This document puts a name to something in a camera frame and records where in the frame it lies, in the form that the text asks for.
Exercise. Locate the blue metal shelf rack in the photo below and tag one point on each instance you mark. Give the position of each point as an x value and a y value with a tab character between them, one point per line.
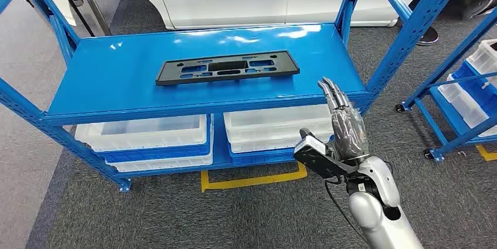
116	76

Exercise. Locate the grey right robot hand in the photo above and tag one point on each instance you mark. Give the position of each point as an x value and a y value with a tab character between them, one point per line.
349	131

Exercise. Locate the blue wheeled shelf rack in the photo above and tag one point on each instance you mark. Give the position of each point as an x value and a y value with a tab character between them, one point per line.
458	131

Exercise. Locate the black plastic plate part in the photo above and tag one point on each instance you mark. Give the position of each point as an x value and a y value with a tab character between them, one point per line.
171	74

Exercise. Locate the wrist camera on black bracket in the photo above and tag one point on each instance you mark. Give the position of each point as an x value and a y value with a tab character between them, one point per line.
314	156

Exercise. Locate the black barrier belt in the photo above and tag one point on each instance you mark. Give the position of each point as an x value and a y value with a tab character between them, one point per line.
71	2

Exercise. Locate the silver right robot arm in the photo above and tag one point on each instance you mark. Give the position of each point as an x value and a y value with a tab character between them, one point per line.
380	208

